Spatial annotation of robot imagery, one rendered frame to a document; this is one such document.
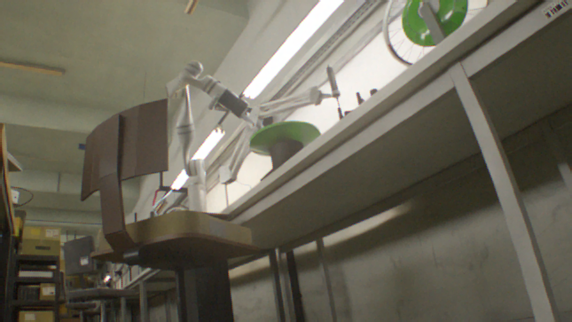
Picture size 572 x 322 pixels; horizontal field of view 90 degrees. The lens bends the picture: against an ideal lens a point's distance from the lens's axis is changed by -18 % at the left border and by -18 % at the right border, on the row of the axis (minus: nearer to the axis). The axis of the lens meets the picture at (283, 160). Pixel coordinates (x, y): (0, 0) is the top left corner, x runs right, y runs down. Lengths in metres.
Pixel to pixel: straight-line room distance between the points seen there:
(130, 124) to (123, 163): 0.11
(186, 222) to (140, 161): 0.18
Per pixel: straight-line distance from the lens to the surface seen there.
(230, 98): 1.46
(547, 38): 1.10
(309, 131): 1.44
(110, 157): 0.91
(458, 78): 0.96
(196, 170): 1.83
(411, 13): 1.57
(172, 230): 0.83
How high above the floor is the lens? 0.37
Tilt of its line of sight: 24 degrees up
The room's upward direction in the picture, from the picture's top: 9 degrees counter-clockwise
